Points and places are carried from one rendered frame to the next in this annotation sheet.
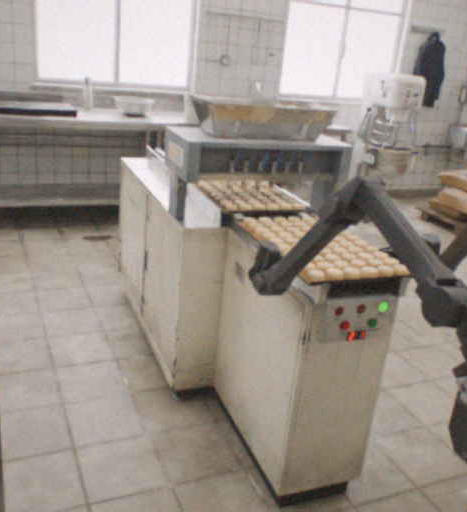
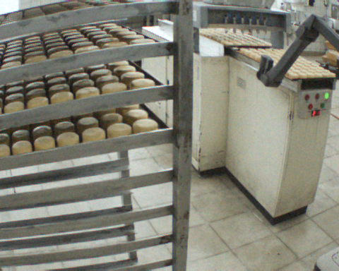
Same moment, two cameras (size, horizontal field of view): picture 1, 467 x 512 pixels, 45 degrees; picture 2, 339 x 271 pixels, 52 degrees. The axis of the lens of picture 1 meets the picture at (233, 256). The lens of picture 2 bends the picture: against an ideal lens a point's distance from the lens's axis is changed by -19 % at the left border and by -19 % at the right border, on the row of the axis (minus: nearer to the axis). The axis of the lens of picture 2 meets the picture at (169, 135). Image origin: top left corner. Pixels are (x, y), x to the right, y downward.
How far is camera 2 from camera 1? 0.36 m
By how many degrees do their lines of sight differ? 5
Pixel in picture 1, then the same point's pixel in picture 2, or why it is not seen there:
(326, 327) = (301, 107)
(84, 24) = not seen: outside the picture
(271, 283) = (272, 78)
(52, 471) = not seen: hidden behind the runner
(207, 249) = (217, 70)
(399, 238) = not seen: outside the picture
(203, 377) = (218, 161)
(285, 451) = (279, 190)
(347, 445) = (309, 183)
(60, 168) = not seen: hidden behind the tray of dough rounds
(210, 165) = (212, 20)
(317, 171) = (274, 25)
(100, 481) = (162, 224)
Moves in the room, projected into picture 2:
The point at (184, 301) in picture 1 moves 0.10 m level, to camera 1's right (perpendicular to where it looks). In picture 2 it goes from (204, 106) to (221, 107)
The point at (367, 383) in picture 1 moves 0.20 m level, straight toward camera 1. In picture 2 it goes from (320, 144) to (320, 159)
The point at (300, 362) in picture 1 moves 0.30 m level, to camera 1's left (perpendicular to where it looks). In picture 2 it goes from (289, 131) to (233, 129)
